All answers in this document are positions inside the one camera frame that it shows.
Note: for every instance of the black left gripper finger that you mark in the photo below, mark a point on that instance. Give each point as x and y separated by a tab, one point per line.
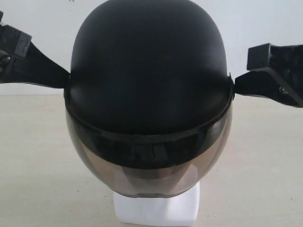
13	41
35	68

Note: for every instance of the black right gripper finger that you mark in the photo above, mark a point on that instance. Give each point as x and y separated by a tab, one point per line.
275	57
261	84

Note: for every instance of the white mannequin head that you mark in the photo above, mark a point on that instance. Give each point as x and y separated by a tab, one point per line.
178	211

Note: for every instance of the black helmet with visor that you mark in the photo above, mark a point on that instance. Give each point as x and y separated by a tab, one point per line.
149	100

